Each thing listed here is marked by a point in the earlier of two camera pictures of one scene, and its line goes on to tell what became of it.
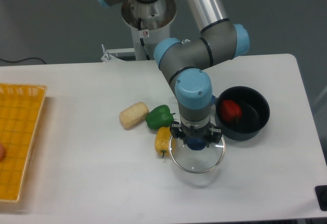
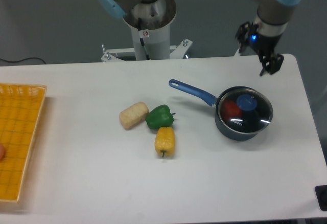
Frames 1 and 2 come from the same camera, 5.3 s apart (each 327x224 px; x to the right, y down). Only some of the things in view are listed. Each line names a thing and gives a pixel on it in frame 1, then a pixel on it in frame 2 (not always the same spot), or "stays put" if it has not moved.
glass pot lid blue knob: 195,155 → 246,102
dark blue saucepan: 241,112 stays put
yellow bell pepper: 165,143 stays put
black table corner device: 321,192 stays put
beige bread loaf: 133,115 stays put
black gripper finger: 215,136 → 271,63
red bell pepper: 230,110 stays put
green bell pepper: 159,117 stays put
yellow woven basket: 20,107 stays put
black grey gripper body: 195,129 → 264,45
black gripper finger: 175,131 → 242,34
